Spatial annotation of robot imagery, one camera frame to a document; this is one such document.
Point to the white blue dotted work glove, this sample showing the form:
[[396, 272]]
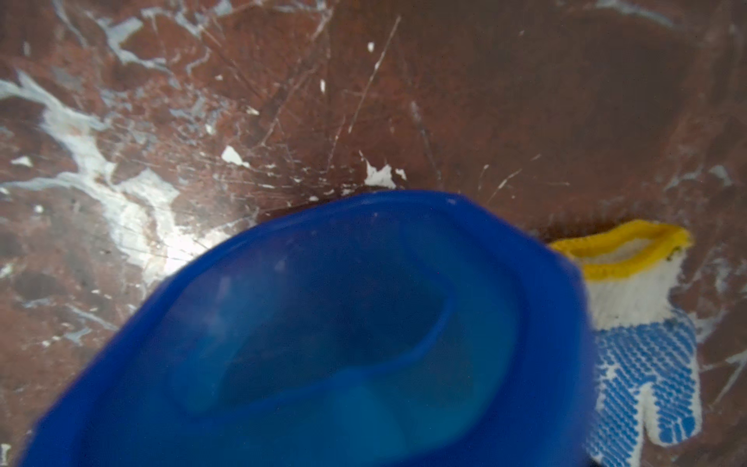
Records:
[[646, 374]]

